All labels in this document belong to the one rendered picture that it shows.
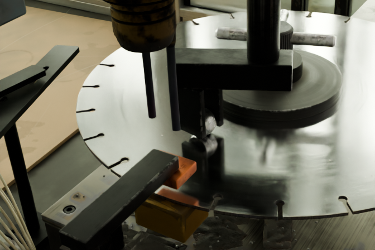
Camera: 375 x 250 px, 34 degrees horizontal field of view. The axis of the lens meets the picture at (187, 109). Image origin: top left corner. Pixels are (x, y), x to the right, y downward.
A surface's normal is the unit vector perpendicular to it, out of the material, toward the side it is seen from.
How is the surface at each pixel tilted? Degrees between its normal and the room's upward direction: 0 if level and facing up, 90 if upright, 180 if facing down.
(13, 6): 90
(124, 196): 0
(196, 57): 0
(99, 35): 0
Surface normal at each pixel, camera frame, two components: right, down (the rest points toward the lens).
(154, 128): -0.06, -0.86
